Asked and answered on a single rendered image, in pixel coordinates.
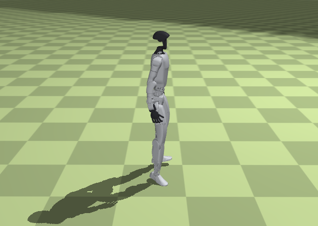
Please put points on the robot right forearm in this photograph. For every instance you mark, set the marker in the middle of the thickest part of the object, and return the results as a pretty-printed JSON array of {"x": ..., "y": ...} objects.
[{"x": 150, "y": 95}]

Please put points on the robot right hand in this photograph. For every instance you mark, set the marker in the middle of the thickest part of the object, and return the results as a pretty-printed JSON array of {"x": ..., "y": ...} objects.
[{"x": 155, "y": 116}]

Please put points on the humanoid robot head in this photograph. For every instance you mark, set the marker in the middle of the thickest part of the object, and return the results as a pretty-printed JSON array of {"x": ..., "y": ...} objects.
[{"x": 161, "y": 36}]

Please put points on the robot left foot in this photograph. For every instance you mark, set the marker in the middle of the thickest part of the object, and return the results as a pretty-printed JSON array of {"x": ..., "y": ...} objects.
[{"x": 165, "y": 158}]

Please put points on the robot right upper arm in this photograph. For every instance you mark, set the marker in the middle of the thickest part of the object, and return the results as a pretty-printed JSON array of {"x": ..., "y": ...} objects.
[{"x": 155, "y": 65}]

